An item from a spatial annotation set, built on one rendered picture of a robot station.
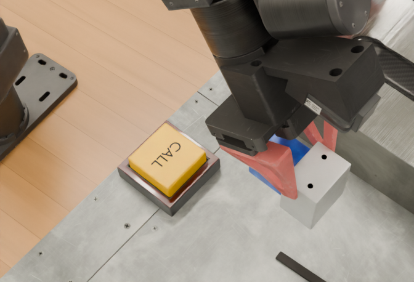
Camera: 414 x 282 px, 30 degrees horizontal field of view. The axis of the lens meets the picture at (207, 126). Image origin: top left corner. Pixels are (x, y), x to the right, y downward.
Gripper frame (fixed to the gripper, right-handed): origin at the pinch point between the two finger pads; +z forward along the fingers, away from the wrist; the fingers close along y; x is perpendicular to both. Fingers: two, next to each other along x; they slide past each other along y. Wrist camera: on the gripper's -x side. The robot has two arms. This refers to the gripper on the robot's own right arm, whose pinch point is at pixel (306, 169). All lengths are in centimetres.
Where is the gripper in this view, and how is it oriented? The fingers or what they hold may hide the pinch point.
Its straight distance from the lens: 67.6
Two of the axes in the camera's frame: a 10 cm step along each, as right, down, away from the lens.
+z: 3.9, 7.3, 5.6
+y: 6.6, -6.5, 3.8
